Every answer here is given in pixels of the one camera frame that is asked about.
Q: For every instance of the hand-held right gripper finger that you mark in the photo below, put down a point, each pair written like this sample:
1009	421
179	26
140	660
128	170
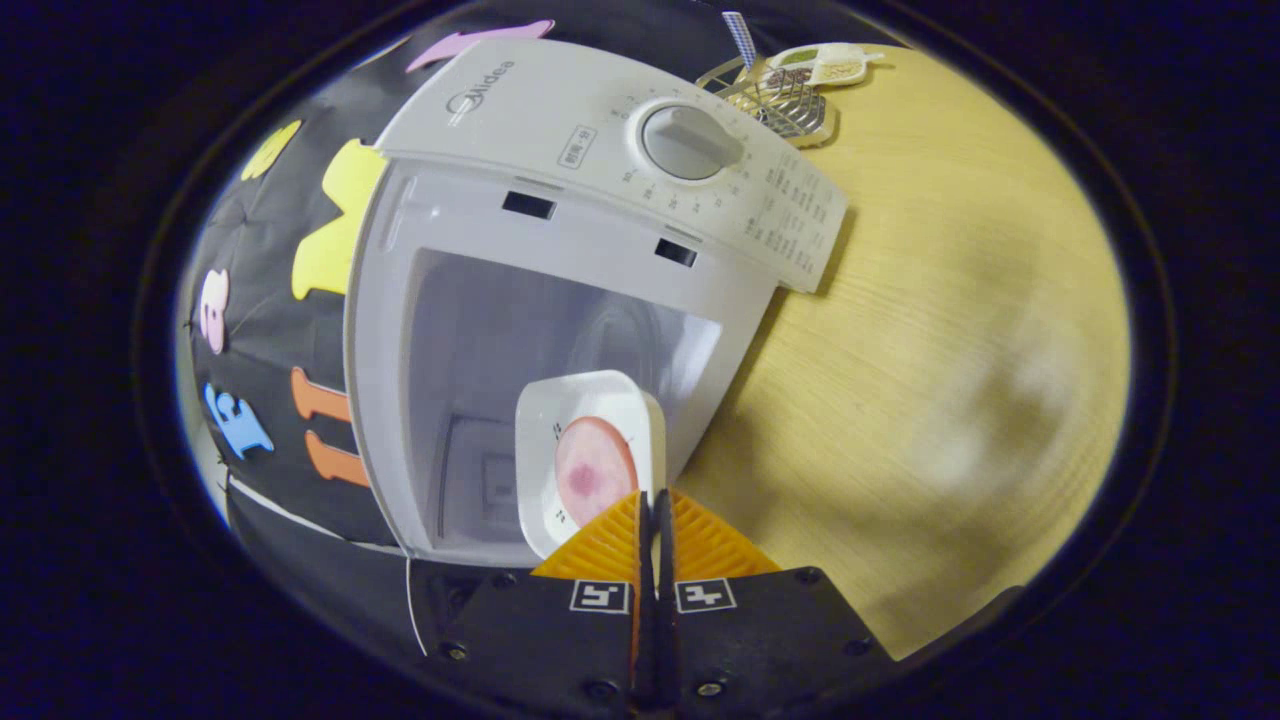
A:
646	640
666	640

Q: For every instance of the white microwave oven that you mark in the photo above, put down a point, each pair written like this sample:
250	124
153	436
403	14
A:
560	120

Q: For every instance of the pink ham slice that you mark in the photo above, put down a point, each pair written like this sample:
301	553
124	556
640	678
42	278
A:
595	470

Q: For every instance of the blue checkered straw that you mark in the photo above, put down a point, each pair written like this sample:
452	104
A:
740	40

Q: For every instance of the white divided bean dish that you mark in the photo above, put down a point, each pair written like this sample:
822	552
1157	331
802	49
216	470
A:
825	62

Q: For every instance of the white square plate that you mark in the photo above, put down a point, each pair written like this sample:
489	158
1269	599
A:
580	395

